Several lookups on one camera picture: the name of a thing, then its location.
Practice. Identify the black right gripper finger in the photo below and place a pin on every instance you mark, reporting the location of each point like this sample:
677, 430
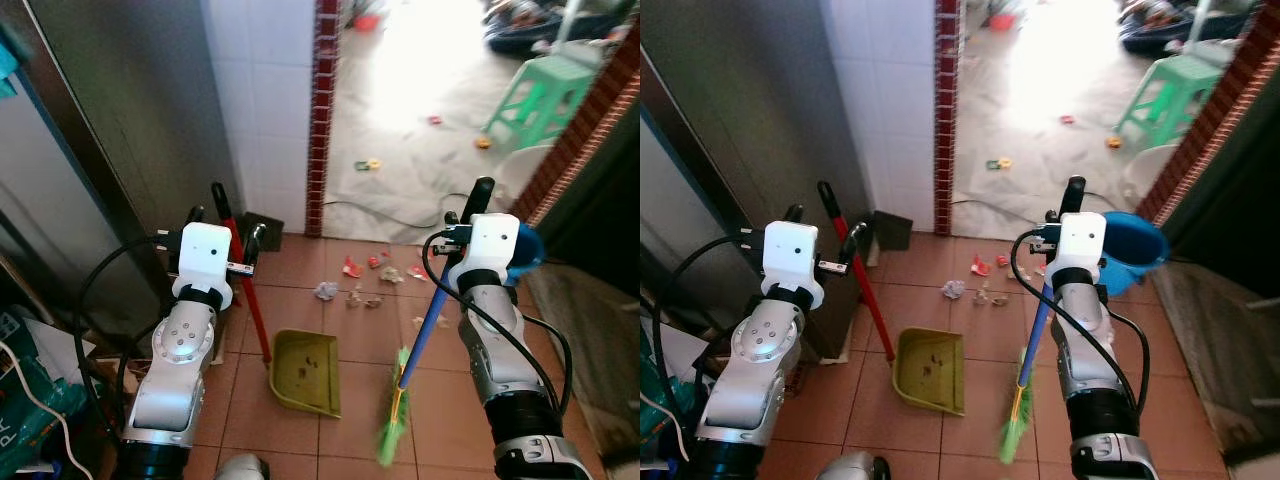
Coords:
1051, 215
452, 217

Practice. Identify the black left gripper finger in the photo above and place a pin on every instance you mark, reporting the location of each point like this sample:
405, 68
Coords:
793, 215
256, 243
196, 216
853, 243

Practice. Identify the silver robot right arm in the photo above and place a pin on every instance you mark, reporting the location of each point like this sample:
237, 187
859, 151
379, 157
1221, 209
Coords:
500, 360
1095, 360

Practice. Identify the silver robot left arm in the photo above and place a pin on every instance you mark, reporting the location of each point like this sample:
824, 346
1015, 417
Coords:
760, 370
180, 370

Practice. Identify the dark grey square board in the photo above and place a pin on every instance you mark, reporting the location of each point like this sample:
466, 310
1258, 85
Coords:
892, 230
264, 232

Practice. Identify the green and yellow toy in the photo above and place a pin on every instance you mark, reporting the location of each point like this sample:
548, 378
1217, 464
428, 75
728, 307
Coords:
368, 164
999, 163

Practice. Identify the beige crumpled paper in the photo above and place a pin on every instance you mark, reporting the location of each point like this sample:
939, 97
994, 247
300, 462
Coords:
392, 275

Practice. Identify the blue plastic bucket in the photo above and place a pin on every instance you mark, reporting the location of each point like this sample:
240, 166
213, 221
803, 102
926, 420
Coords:
530, 250
1135, 250

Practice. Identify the grey crumpled paper ball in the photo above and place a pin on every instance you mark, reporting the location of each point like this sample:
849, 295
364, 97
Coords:
953, 289
326, 291

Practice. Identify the white plastic basin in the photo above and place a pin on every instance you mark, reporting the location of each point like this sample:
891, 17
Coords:
525, 172
1148, 172

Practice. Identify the grey metal cabinet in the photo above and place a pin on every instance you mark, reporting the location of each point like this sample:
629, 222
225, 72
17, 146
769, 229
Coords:
750, 120
120, 120

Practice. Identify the dark wooden door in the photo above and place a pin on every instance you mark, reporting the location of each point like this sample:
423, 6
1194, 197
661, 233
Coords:
610, 200
1240, 200

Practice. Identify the green plastic stool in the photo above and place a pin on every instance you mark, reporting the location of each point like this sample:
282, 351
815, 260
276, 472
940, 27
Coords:
545, 75
1175, 75

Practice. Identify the sitting person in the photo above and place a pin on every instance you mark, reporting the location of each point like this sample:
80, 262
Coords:
530, 35
1165, 32

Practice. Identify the silver robot left leg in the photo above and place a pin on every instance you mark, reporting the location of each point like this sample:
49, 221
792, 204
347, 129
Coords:
850, 467
242, 468

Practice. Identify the red plastic basin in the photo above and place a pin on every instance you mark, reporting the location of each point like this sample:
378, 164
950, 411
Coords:
1000, 21
366, 21

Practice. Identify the teal printed bag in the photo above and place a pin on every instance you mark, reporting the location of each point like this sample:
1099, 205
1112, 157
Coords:
665, 400
35, 410

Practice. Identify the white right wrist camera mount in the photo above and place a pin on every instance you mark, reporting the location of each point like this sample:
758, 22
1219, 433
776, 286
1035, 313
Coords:
1082, 245
490, 245

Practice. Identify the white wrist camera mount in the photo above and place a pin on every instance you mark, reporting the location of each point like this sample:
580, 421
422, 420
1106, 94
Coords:
490, 245
1082, 245
793, 255
203, 255

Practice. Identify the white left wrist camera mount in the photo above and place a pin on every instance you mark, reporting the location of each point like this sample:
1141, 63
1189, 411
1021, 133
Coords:
793, 255
203, 255

